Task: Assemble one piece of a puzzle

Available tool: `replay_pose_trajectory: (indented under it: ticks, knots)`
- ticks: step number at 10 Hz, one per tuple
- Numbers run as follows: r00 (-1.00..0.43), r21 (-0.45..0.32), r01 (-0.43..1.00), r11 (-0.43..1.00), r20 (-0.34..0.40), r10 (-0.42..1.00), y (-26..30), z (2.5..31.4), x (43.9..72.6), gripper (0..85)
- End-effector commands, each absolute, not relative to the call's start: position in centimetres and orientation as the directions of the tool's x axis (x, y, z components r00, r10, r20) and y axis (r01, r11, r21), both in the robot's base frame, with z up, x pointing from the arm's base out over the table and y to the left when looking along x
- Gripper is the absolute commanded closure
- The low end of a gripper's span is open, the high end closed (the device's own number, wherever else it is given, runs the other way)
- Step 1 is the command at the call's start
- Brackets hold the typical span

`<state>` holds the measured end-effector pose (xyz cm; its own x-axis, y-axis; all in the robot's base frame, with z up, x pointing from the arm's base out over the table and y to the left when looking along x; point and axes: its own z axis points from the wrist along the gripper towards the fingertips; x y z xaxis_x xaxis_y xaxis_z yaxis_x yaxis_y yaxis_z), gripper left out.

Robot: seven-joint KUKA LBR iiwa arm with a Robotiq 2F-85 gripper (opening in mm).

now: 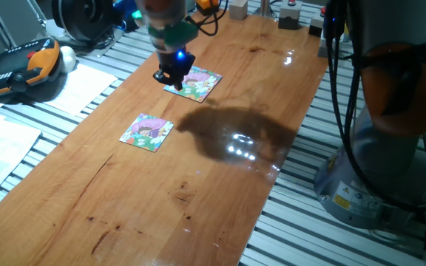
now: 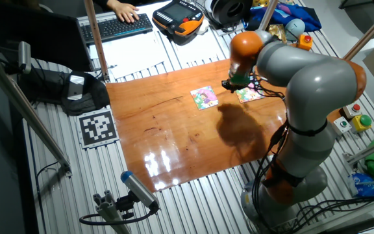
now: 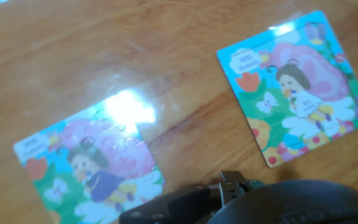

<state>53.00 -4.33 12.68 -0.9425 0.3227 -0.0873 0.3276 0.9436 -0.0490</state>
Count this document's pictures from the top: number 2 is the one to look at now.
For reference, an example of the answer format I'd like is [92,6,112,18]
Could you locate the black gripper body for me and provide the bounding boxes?
[221,79,250,94]

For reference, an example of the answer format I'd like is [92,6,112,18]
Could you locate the person forearm in black sleeve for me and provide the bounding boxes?
[92,0,114,9]

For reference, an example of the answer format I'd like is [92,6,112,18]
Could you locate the complete cartoon puzzle picture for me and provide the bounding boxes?
[235,83,266,104]

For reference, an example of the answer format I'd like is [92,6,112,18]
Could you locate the cartoon puzzle with missing piece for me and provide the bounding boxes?
[190,85,219,111]

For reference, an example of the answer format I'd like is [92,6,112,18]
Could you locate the person hand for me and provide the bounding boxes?
[106,0,140,24]

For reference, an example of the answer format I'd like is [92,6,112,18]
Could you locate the white paper sheet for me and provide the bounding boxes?
[89,31,170,81]
[160,27,232,66]

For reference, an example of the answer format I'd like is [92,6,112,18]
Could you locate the gold foil packet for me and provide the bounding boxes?
[268,23,288,44]

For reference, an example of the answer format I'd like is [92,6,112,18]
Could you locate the glossy wooden board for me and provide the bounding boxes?
[105,58,345,193]

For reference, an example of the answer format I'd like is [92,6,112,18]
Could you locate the black filament spool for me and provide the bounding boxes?
[210,0,255,30]

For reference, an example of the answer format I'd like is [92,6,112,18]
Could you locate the orange box with red button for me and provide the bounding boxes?
[296,34,314,51]

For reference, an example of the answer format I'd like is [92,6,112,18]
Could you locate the pale blue egg-shaped object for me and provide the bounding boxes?
[284,18,306,42]

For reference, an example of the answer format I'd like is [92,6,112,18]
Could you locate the black and orange teach pendant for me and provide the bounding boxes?
[152,0,205,46]

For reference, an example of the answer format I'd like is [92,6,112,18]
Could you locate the blue cloth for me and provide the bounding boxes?
[243,2,323,33]

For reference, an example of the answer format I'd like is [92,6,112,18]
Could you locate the grey box with green button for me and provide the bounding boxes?
[332,116,353,136]

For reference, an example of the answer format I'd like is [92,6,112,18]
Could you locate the grey box with red button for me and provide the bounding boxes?
[342,102,362,120]

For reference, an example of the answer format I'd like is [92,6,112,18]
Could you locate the black keyboard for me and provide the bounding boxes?
[79,13,155,46]

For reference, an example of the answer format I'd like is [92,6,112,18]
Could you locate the yellow box with green button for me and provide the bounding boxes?
[351,114,373,133]

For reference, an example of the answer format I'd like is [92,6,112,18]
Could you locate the black and white marker tag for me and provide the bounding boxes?
[76,109,119,150]

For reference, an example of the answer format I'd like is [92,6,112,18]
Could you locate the aluminium bar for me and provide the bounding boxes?
[347,132,374,165]

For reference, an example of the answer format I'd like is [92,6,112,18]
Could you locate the blue plastic bag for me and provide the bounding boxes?
[347,172,374,198]

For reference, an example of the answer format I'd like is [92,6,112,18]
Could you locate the black monitor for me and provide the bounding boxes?
[0,3,95,73]

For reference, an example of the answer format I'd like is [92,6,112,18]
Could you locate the slanted aluminium beam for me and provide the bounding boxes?
[0,42,73,178]

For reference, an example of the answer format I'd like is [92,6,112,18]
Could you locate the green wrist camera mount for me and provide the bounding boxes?
[229,73,253,86]

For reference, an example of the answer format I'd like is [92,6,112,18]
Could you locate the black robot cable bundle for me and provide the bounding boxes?
[247,70,293,233]

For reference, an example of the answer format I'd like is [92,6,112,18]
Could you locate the frame pole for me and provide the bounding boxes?
[83,0,110,83]
[257,0,279,33]
[343,1,374,61]

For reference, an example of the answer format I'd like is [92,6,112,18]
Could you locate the silver camera with blue cap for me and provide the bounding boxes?
[120,170,160,211]

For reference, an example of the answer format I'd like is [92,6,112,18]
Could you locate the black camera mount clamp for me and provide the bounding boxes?
[115,190,136,220]

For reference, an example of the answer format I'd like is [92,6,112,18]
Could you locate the black floor cables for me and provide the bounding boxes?
[287,194,374,233]

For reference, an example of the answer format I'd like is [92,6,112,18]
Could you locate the aluminium profile post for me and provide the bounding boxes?
[92,190,131,234]

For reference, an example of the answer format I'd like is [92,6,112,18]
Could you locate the black camera cable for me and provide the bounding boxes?
[79,201,160,226]

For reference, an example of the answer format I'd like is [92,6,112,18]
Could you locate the silver camera on beam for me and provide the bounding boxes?
[17,40,32,75]

